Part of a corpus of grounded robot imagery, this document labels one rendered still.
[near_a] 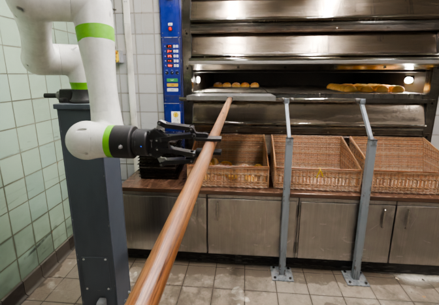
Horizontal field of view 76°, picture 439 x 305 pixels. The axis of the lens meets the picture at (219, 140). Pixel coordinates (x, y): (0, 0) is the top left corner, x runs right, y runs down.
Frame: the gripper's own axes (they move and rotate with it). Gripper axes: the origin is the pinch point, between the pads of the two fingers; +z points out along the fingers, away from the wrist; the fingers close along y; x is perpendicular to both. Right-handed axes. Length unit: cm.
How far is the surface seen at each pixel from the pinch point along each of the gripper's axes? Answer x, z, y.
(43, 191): -88, -123, 65
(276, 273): -89, 35, 117
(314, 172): -102, 56, 47
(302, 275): -89, 52, 118
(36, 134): -92, -123, 26
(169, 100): -150, -51, 10
